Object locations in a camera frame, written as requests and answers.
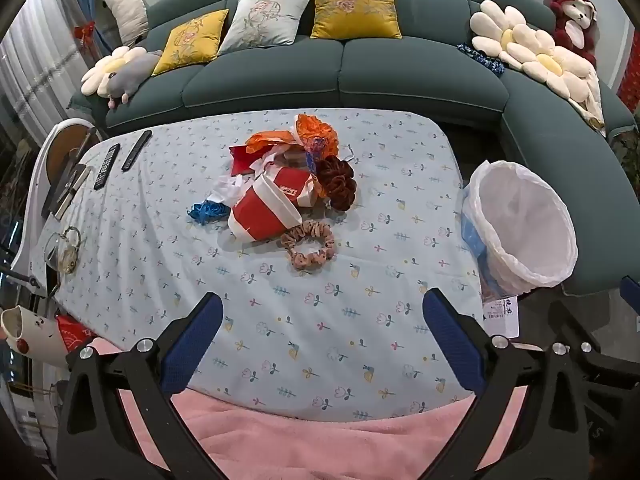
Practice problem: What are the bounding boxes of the pink fleece blanket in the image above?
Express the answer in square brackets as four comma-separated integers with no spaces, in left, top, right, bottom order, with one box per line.
[85,337,531,480]

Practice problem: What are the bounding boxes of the maroon scrunchie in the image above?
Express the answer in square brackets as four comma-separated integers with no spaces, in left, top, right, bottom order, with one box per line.
[316,155,357,211]

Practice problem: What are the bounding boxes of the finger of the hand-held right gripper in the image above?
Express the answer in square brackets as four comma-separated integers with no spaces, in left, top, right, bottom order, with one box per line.
[547,300,640,376]
[619,275,640,315]

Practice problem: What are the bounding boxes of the black remote control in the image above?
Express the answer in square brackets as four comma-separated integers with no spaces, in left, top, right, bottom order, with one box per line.
[93,143,122,191]
[121,130,152,172]

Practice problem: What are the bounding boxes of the dark leafy plant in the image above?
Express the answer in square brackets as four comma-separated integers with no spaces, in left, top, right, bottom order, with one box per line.
[607,127,640,186]

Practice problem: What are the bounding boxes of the orange plastic bag pink print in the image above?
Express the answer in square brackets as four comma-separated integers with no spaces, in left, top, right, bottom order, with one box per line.
[245,130,301,153]

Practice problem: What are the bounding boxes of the red and white carton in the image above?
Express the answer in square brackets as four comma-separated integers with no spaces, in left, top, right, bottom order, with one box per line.
[270,167,319,208]

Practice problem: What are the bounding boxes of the white round side table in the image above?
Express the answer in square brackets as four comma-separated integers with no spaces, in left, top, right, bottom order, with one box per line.
[10,117,101,281]

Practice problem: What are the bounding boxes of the white panda plush pillow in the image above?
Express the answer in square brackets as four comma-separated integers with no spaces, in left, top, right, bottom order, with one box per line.
[94,0,150,47]

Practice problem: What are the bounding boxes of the large yellow embroidered cushion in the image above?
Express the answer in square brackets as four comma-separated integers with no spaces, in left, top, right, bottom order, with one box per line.
[310,0,403,41]

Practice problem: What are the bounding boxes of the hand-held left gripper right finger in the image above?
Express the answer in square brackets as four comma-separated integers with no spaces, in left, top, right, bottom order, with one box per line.
[421,287,594,480]

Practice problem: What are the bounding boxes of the grey embroidered cushion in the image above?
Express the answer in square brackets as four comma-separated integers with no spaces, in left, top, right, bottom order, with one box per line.
[217,0,312,55]

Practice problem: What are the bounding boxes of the torn red envelope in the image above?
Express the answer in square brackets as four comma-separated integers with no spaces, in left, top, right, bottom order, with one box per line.
[229,144,273,177]

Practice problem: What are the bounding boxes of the blue hair scrunchie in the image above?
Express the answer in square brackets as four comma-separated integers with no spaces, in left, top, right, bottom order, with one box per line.
[187,199,233,223]

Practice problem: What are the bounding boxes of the red cloth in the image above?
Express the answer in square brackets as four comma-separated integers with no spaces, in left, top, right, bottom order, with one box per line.
[55,314,98,353]

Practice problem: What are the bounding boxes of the white paper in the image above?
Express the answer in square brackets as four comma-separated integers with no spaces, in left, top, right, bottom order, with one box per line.
[210,160,262,206]

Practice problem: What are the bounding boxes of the grey book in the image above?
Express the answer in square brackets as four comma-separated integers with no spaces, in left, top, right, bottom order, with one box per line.
[52,166,93,221]

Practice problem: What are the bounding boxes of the orange plastic bag blue print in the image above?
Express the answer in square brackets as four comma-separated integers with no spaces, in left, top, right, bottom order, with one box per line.
[292,114,341,173]

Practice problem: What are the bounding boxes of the grey plush toy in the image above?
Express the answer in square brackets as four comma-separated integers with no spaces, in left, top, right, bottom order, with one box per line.
[107,50,163,110]

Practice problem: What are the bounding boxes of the red wall hanging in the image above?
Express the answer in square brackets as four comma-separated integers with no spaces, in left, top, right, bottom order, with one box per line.
[616,35,640,113]

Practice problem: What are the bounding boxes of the small yellow embroidered cushion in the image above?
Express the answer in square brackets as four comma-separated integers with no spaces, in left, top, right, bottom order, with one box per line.
[151,8,230,77]

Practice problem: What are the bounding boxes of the bin with white bag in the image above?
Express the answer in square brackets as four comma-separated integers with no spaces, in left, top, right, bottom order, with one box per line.
[460,160,579,297]

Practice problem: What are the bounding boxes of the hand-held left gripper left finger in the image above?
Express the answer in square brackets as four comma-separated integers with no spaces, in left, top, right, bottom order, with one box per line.
[56,292,236,480]

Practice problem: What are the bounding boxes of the white paper label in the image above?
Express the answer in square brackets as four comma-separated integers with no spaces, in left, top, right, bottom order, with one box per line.
[482,297,521,339]

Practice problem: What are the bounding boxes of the teal sofa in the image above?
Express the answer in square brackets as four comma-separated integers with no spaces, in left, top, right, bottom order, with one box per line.
[67,0,640,296]

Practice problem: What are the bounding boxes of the white sheer curtain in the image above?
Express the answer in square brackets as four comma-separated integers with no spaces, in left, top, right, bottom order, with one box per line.
[0,0,93,128]

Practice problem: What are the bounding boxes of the pink scrunchie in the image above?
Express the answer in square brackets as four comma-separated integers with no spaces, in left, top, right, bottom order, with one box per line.
[280,220,336,272]

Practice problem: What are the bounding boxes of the red monkey plush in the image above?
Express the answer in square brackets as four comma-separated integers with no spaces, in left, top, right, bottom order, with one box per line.
[550,0,599,66]

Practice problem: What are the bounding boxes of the blue beaded scrunchie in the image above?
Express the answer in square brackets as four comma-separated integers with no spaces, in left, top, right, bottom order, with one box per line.
[457,41,506,78]

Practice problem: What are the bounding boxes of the dark book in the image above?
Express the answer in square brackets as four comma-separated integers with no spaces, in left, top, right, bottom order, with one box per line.
[42,162,83,217]

